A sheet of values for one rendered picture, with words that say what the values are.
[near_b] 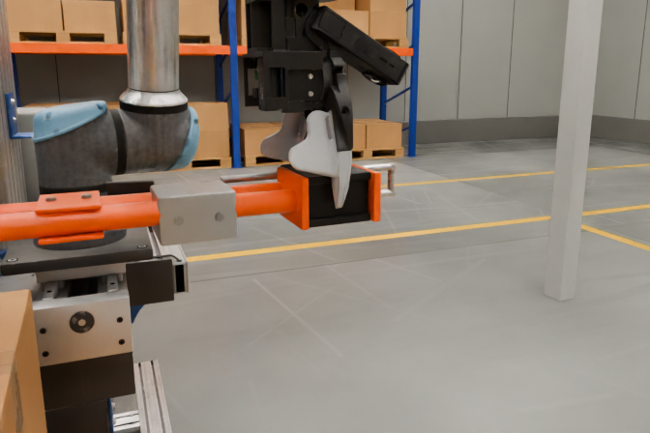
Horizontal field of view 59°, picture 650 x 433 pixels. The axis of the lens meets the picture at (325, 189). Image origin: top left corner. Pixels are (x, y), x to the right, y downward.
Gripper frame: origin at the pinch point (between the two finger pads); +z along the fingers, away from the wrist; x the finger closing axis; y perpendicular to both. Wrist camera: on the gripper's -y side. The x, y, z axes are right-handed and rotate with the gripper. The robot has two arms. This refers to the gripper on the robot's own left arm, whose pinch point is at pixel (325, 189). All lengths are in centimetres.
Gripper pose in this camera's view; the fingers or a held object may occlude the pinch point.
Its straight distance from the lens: 59.1
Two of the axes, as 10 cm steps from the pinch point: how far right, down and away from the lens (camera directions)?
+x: 3.9, 1.8, -9.0
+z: 0.2, 9.8, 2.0
